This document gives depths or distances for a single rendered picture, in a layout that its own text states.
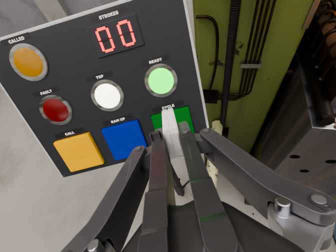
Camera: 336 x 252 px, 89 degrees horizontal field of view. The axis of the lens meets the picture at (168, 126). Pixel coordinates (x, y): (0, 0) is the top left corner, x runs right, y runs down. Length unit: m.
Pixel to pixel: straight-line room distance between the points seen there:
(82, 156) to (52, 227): 1.35
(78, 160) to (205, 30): 0.45
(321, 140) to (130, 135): 0.45
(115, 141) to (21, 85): 0.18
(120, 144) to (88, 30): 0.20
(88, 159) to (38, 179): 1.61
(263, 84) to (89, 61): 0.52
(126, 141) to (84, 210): 1.27
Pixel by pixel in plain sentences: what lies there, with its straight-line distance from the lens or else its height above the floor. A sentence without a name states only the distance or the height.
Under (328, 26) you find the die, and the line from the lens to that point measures 0.68.
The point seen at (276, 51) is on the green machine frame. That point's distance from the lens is 0.58.
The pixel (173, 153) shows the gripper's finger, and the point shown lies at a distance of 0.17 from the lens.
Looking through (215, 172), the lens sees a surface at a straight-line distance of 0.69.
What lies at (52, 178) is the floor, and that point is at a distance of 1.89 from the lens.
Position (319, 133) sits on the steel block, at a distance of 0.52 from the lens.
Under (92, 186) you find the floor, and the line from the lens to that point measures 1.61.
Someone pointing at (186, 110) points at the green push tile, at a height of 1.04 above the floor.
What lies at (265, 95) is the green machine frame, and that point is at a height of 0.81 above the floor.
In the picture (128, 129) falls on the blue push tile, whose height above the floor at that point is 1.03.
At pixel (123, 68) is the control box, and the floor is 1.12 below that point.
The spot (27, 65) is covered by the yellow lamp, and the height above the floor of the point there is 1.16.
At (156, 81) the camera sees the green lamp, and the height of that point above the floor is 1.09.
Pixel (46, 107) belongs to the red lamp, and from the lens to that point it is 0.38.
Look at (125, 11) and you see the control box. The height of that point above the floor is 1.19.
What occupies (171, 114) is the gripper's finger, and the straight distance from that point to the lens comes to 0.20.
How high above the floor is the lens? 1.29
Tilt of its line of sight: 54 degrees down
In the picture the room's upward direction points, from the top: 19 degrees counter-clockwise
